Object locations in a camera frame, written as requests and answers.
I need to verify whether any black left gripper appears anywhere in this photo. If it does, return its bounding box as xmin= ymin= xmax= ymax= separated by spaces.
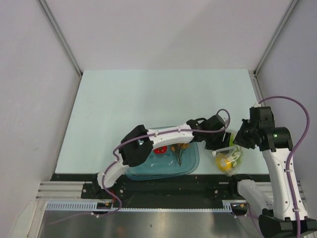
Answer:
xmin=204 ymin=129 xmax=230 ymax=156

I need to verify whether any clear polka dot zip bag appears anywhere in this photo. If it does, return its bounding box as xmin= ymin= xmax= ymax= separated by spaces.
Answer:
xmin=211 ymin=130 xmax=243 ymax=176

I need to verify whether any yellow fake lemon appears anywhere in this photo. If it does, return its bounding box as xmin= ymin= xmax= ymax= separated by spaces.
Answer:
xmin=215 ymin=153 xmax=233 ymax=172

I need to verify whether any green fake food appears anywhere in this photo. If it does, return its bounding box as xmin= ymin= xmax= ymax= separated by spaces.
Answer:
xmin=229 ymin=131 xmax=243 ymax=168

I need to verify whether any brown fake berry bunch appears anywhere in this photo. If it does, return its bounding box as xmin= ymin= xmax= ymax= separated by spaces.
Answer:
xmin=170 ymin=143 xmax=189 ymax=166

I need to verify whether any red fake food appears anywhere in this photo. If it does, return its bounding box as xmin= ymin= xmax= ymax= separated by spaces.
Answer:
xmin=154 ymin=146 xmax=167 ymax=154

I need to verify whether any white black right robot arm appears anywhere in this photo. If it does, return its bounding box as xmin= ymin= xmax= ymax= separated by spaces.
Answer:
xmin=228 ymin=107 xmax=317 ymax=238

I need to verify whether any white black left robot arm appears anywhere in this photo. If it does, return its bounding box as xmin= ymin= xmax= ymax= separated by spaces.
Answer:
xmin=92 ymin=113 xmax=231 ymax=198

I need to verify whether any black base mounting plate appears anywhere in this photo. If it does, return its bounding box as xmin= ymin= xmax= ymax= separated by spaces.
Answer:
xmin=51 ymin=174 xmax=272 ymax=200

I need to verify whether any teal transparent plastic container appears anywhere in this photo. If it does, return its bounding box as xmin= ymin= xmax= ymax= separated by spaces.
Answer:
xmin=125 ymin=142 xmax=200 ymax=180

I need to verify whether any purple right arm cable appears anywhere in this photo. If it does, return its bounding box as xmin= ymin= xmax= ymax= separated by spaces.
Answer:
xmin=232 ymin=96 xmax=311 ymax=238

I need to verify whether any right aluminium corner post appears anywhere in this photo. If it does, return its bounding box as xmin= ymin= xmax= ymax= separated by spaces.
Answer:
xmin=253 ymin=0 xmax=301 ymax=77

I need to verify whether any aluminium corner post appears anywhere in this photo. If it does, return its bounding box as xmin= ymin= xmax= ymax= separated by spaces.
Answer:
xmin=253 ymin=0 xmax=301 ymax=77
xmin=37 ymin=0 xmax=84 ymax=76

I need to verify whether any aluminium front frame rail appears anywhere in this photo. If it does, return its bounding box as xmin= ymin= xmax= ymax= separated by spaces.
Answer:
xmin=36 ymin=181 xmax=244 ymax=201

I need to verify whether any left aluminium corner post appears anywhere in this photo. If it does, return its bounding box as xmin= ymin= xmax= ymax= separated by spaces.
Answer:
xmin=37 ymin=0 xmax=84 ymax=76

